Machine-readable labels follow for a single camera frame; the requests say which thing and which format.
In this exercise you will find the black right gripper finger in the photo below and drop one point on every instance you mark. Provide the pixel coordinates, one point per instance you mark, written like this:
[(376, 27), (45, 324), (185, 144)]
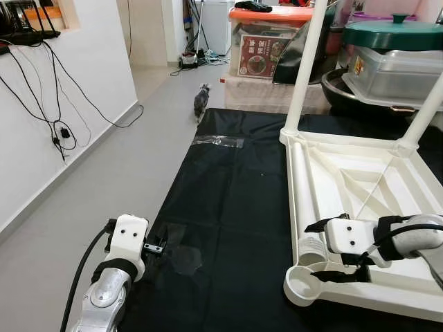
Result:
[(339, 275), (320, 224)]

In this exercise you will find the white plastic table top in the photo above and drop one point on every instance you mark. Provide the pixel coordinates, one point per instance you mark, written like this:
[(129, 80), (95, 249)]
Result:
[(387, 187)]

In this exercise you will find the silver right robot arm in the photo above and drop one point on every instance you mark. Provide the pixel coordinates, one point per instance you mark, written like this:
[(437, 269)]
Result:
[(415, 238)]

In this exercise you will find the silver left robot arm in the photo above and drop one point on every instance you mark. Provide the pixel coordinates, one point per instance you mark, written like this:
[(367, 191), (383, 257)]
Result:
[(107, 294)]

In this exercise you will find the wide clear tape patch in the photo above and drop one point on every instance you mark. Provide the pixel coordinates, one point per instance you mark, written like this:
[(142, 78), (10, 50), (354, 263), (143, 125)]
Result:
[(180, 252)]

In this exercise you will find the black tablecloth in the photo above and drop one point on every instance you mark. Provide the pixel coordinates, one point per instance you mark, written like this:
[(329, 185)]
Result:
[(228, 207)]

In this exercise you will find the narrow clear tape strip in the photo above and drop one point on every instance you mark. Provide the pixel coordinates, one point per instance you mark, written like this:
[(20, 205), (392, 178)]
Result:
[(218, 141)]

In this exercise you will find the black wok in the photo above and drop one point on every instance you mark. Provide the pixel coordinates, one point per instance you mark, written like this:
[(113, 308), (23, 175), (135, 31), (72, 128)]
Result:
[(336, 93)]

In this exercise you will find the small black power adapter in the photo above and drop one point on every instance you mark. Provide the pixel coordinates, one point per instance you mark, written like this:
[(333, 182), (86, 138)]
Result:
[(65, 132)]

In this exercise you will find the pink fleece cover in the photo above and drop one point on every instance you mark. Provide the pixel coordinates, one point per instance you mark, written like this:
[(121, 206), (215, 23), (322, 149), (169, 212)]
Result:
[(256, 93)]

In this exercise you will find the dark glass pan lid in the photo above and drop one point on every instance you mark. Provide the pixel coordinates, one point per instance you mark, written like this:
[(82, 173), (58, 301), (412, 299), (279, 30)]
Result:
[(294, 55)]

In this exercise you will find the orange-lid box with red poster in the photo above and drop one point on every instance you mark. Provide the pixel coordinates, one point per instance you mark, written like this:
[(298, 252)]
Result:
[(263, 55)]

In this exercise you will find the grey upright vacuum cleaner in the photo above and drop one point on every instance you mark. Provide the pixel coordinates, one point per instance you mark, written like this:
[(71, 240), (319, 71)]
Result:
[(188, 61)]

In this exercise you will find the green pot lid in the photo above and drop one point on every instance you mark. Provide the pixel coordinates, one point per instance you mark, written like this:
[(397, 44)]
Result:
[(394, 34)]

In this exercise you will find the white chest appliance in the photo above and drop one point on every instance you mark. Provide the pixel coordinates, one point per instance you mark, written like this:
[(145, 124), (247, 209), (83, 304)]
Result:
[(218, 28)]

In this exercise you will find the small black pouch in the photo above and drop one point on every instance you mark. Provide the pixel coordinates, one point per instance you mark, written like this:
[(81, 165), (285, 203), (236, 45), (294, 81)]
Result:
[(252, 7)]

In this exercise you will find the black wifi router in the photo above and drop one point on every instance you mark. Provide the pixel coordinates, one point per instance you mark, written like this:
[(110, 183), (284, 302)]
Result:
[(31, 36)]

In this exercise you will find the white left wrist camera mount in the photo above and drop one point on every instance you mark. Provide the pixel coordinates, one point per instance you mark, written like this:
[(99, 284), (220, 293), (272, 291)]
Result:
[(128, 238)]

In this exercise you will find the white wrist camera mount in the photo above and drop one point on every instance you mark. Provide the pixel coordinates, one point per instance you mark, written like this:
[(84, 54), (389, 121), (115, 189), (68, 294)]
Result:
[(349, 235), (128, 238)]

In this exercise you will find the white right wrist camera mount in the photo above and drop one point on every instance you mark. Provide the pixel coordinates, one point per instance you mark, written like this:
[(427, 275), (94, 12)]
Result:
[(349, 235)]

